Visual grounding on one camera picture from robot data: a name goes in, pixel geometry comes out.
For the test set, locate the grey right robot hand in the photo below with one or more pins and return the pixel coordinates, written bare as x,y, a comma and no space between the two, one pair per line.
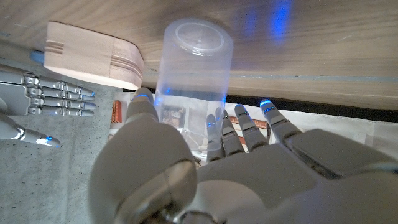
18,96

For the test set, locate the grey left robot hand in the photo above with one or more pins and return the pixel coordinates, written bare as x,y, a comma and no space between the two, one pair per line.
248,180

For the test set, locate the clear plastic measuring cup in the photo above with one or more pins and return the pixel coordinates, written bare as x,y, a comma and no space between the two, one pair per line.
196,68

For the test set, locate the pink jewelry box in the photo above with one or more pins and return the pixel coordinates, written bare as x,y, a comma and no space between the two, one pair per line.
90,56

